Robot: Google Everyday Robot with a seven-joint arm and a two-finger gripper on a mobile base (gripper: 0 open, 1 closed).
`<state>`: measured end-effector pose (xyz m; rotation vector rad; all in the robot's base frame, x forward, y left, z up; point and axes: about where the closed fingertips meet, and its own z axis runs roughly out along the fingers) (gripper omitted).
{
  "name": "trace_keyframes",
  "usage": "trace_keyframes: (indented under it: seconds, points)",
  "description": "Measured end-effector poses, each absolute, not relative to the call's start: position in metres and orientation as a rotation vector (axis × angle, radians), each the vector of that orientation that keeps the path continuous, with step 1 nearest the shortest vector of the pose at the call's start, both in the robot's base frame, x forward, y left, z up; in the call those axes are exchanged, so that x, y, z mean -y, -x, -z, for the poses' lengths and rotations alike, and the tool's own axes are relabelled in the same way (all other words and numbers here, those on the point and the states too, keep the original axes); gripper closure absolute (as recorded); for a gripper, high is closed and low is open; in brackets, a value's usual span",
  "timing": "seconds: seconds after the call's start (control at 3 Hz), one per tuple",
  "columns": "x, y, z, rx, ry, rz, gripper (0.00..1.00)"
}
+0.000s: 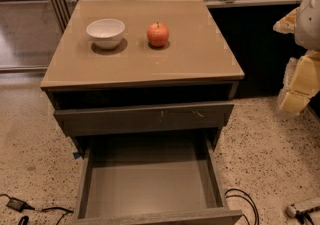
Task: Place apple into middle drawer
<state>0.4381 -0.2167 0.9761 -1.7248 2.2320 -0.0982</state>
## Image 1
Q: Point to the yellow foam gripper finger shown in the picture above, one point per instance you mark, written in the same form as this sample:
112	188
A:
286	25
301	82

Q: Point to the red apple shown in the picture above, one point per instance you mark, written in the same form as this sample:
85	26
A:
157	34

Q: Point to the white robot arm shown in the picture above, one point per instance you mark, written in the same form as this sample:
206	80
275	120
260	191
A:
307	26

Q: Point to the grey wooden drawer cabinet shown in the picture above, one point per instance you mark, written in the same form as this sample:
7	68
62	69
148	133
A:
195	66

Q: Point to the closed grey top drawer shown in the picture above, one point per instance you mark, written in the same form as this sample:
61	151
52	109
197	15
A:
149	118

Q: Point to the open grey middle drawer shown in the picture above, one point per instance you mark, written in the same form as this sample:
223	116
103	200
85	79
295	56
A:
164	178

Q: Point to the white power strip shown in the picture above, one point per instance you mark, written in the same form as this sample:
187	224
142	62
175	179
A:
302	210

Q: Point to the white ceramic bowl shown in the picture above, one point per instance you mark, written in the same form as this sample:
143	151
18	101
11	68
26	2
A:
106	33

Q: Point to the blue tape piece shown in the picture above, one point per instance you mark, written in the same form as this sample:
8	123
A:
76	155

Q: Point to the black power adapter with cable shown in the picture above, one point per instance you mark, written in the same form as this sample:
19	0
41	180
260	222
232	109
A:
21	205

